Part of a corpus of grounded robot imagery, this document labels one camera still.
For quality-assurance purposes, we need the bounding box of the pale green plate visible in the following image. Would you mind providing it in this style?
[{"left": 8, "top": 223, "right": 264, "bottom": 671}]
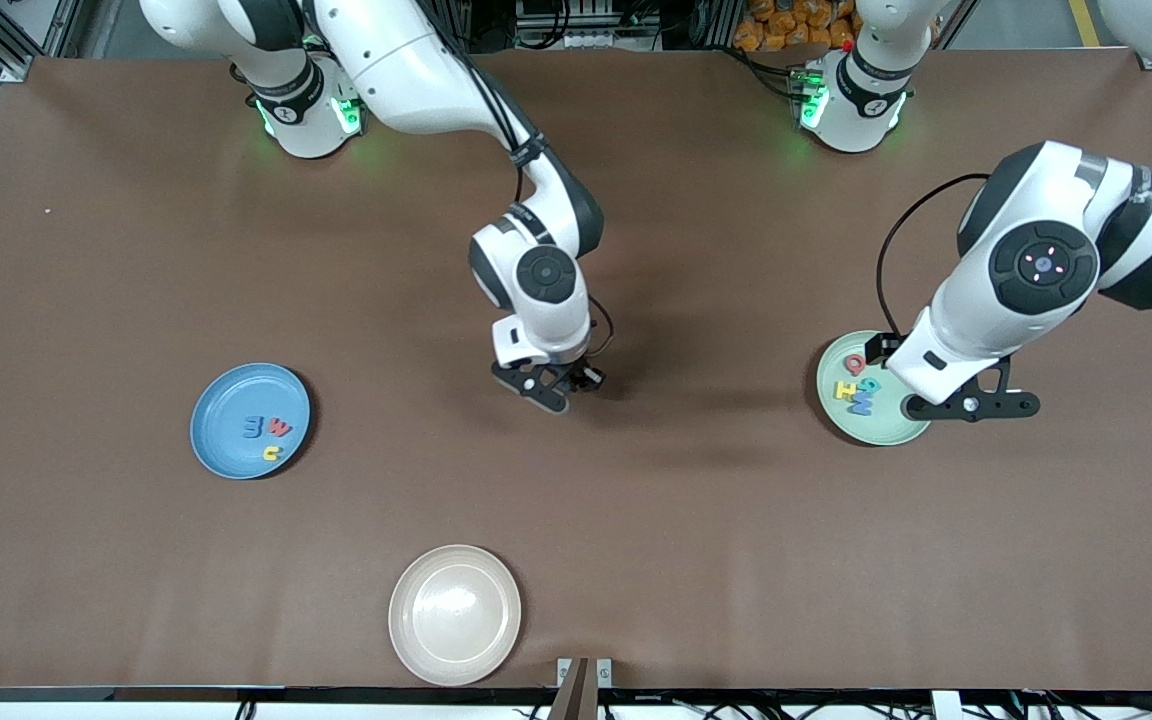
[{"left": 816, "top": 330, "right": 932, "bottom": 447}]

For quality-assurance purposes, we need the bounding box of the metal equipment rack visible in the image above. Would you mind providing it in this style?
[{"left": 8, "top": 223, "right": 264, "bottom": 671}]
[{"left": 514, "top": 0, "right": 662, "bottom": 51}]

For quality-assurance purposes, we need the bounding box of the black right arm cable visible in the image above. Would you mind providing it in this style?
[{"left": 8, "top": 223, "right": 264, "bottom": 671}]
[{"left": 406, "top": 0, "right": 617, "bottom": 359}]

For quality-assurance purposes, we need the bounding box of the blue plate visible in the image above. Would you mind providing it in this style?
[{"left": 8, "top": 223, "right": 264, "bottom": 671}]
[{"left": 190, "top": 362, "right": 311, "bottom": 480}]

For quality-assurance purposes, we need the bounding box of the pile of orange bags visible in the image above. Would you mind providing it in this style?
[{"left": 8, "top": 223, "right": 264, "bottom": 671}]
[{"left": 733, "top": 0, "right": 862, "bottom": 53}]

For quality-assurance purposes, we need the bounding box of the beige plate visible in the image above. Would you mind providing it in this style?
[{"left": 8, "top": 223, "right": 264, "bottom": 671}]
[{"left": 388, "top": 544, "right": 523, "bottom": 687}]

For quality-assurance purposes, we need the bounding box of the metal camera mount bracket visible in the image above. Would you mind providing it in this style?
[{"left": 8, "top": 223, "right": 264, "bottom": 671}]
[{"left": 556, "top": 656, "right": 614, "bottom": 720}]

